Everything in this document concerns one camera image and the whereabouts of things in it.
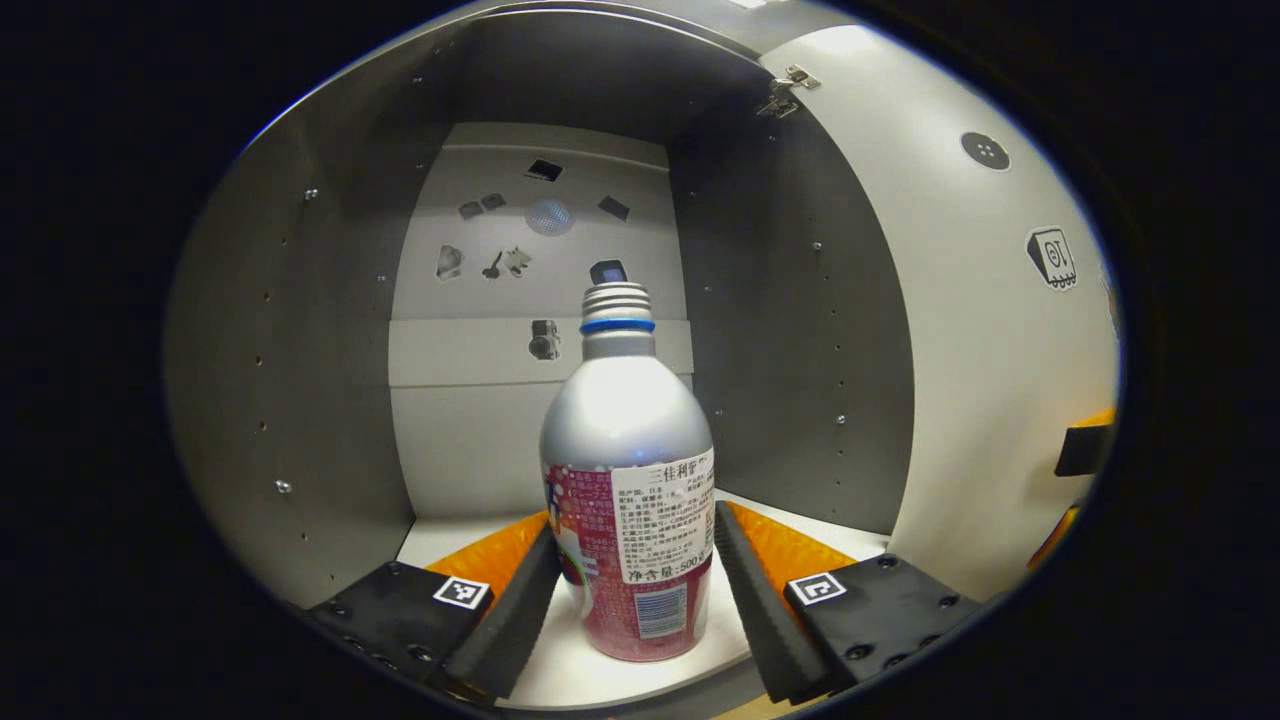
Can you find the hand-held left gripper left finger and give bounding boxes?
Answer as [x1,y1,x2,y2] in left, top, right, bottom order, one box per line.
[295,510,563,704]

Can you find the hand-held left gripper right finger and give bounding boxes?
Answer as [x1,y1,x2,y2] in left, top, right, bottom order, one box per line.
[712,500,1006,706]

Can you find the silver pink bottle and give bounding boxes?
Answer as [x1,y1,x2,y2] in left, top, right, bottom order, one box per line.
[540,282,717,663]

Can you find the grey cabinet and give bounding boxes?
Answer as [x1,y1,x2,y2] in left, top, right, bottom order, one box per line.
[163,0,917,713]

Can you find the white cabinet shelf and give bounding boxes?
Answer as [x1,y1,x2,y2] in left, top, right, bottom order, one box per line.
[397,488,891,711]

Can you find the metal door hinge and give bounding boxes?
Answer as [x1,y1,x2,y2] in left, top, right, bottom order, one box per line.
[755,65,823,119]

